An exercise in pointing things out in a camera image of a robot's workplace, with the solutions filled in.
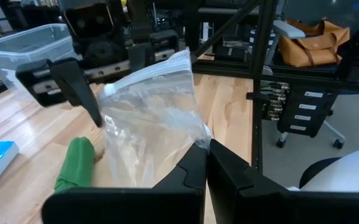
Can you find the clear zip plastic bag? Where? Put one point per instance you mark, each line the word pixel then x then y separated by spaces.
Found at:
pixel 151 124

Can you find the black boxes with white labels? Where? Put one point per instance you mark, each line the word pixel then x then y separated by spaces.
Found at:
pixel 310 109

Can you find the black aluminium table frame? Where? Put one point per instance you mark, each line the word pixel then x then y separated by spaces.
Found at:
pixel 260 46

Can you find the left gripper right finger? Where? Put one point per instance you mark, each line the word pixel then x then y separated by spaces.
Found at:
pixel 275 208

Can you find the white rounded object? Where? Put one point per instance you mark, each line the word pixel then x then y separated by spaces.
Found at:
pixel 347 171

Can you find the office chair with grey armrest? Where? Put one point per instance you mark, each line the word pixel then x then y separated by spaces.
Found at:
pixel 288 29

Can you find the clear plastic bin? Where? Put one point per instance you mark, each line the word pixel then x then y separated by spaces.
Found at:
pixel 20 46

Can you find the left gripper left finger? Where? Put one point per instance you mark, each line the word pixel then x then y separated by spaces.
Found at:
pixel 135 207

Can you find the green elastic bandage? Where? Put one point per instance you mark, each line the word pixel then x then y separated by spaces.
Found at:
pixel 76 161

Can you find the tan leather handbag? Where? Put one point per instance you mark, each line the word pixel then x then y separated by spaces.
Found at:
pixel 313 46

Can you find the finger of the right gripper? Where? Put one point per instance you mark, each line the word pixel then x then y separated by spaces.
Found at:
pixel 73 84
pixel 142 57

